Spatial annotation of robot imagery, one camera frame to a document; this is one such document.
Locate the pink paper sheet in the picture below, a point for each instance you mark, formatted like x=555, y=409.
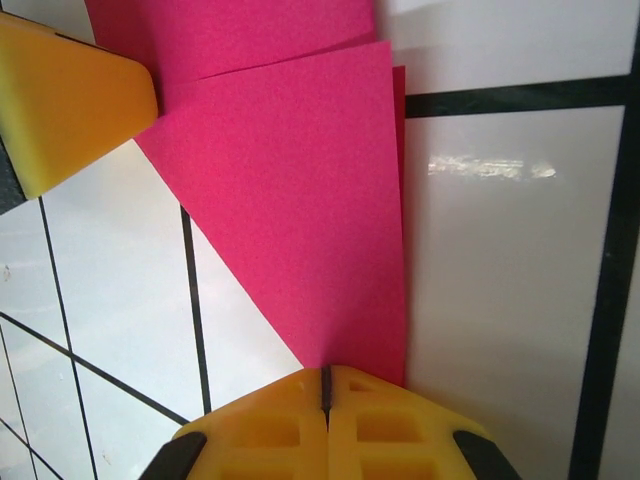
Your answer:
x=300, y=200

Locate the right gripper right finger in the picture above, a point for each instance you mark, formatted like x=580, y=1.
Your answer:
x=390, y=430

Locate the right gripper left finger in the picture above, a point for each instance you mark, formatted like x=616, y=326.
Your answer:
x=270, y=430

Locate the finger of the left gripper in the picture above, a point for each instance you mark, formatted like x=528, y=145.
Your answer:
x=70, y=110

